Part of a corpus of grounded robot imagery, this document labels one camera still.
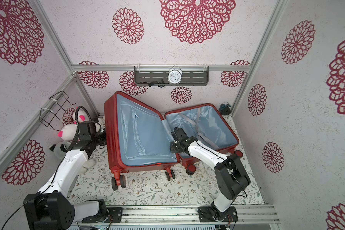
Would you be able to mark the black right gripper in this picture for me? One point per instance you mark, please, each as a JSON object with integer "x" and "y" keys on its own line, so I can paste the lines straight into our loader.
{"x": 178, "y": 135}

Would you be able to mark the red ribbed hard-shell suitcase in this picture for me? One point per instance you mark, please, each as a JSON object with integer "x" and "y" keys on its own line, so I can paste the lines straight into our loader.
{"x": 138, "y": 136}

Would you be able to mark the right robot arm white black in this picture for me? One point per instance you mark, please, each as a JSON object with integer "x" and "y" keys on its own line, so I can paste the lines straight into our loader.
{"x": 232, "y": 178}

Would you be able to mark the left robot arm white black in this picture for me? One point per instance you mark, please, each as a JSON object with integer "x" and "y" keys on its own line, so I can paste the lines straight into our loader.
{"x": 49, "y": 208}

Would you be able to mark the white pink plush toy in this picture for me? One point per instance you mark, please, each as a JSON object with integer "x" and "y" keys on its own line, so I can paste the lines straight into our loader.
{"x": 82, "y": 116}

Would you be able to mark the grey white plush dog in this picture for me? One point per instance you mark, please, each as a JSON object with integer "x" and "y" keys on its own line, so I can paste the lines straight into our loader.
{"x": 60, "y": 150}

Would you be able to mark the dark teal alarm clock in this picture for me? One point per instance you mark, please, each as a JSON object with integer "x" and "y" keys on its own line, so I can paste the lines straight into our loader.
{"x": 225, "y": 109}

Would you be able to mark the black object on shelf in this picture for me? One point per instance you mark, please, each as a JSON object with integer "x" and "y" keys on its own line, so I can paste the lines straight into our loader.
{"x": 159, "y": 84}

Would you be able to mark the white alarm clock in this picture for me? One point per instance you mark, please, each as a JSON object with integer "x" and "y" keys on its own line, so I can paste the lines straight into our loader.
{"x": 175, "y": 75}

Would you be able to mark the black wire wall basket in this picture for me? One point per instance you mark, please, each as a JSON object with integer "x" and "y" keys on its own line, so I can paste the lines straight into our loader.
{"x": 58, "y": 113}

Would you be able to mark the grey metal wall shelf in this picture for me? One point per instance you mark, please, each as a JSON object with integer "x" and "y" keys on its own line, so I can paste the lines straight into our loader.
{"x": 190, "y": 77}

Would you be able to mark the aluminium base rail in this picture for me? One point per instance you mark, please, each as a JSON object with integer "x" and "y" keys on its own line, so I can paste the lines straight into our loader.
{"x": 189, "y": 215}

